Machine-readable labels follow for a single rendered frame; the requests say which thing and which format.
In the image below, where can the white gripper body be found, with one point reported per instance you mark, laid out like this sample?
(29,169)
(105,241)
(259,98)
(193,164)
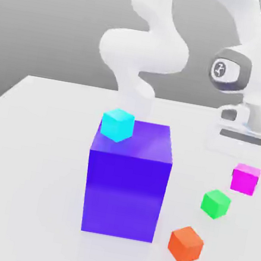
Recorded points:
(239,144)

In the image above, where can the large purple box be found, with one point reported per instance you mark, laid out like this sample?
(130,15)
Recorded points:
(124,192)

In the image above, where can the small orange cube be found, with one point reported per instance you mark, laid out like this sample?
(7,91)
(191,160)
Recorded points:
(185,246)

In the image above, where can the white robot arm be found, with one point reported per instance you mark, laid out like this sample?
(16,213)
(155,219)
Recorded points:
(145,48)

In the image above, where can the small cyan cube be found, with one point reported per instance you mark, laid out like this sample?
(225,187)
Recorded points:
(116,125)

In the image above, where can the small magenta cube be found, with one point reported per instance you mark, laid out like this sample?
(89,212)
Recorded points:
(244,180)

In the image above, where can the small green cube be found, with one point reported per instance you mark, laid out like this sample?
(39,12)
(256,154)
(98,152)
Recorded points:
(215,204)

